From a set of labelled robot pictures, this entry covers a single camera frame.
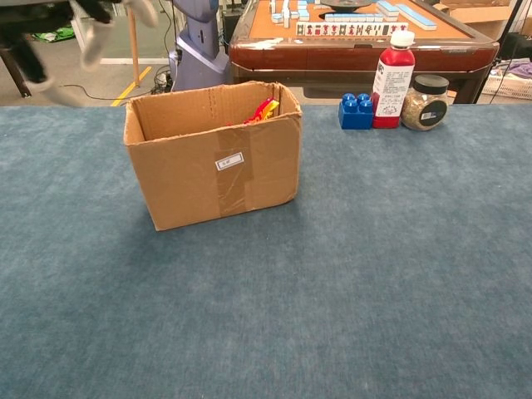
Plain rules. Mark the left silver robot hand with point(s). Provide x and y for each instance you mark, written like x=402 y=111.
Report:
x=25 y=50

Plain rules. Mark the feather shuttlecock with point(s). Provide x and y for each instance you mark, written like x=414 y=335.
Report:
x=262 y=113

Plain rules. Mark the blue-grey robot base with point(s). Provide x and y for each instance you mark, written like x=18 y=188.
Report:
x=199 y=54

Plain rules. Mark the green plastic snack packets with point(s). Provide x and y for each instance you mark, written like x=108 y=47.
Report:
x=62 y=33

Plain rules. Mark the open cardboard box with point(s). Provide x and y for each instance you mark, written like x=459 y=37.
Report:
x=178 y=183

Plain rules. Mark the large brown cardboard carton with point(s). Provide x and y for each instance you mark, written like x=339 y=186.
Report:
x=478 y=16

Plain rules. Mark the black slanted table leg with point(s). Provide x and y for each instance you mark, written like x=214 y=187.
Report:
x=16 y=79

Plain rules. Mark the wooden pole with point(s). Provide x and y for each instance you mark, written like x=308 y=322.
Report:
x=134 y=50

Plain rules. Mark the white power strip with plugs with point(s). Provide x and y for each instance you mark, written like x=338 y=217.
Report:
x=163 y=78

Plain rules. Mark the scattered blue mahjong tiles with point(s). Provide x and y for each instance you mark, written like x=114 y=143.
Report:
x=287 y=12

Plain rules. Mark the brown mahjong table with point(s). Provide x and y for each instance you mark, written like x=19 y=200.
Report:
x=332 y=58

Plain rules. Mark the mahjong tile row faces showing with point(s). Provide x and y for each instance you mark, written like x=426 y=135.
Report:
x=332 y=29

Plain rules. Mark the dark mahjong table centre disc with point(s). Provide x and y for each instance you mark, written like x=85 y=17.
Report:
x=345 y=4

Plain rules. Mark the mahjong tile row blue backs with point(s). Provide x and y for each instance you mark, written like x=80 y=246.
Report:
x=415 y=16
x=353 y=17

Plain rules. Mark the blue building block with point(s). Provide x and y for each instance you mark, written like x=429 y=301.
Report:
x=353 y=118

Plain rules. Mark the stacked blue mahjong tiles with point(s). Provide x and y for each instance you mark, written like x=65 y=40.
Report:
x=386 y=8

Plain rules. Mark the red juice bottle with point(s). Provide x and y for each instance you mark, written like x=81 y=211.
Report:
x=392 y=79

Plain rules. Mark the glass jar black lid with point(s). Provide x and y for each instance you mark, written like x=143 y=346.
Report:
x=424 y=112

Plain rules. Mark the blue table mat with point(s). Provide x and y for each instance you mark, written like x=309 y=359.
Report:
x=415 y=249

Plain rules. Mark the black tripod stand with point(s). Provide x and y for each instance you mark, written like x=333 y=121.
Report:
x=509 y=21

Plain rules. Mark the white plastic basket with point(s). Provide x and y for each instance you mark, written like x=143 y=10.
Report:
x=511 y=87

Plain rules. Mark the purple cloth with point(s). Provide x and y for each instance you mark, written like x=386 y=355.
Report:
x=521 y=68

